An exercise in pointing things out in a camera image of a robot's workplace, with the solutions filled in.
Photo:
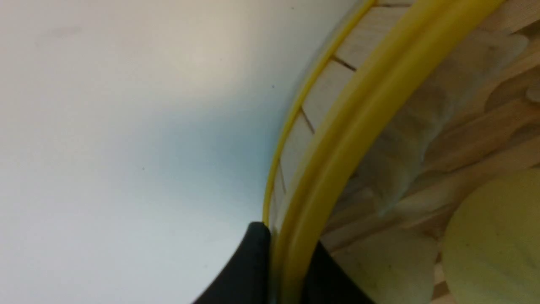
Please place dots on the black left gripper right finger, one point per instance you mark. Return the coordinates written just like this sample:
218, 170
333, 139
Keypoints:
327, 283

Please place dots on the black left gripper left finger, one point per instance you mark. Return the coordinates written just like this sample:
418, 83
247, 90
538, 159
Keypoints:
244, 279

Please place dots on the yellow rimmed bamboo steamer basket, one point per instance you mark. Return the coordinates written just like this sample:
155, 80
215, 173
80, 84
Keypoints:
382, 53

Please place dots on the pale white dumpling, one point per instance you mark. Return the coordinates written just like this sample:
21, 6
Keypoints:
394, 160

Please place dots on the round green bun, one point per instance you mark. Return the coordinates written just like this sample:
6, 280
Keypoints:
491, 247

